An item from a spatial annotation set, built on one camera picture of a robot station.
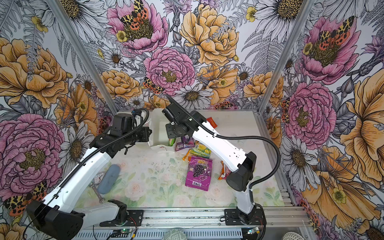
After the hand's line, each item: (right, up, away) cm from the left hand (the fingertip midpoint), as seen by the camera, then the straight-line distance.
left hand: (150, 136), depth 76 cm
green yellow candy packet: (+26, -10, +20) cm, 34 cm away
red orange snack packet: (+38, -22, +9) cm, 45 cm away
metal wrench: (-27, -33, +3) cm, 43 cm away
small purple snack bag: (+17, -7, +21) cm, 28 cm away
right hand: (+12, +1, -1) cm, 13 cm away
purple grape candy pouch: (+24, -20, +7) cm, 33 cm away
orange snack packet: (+17, -14, +18) cm, 29 cm away
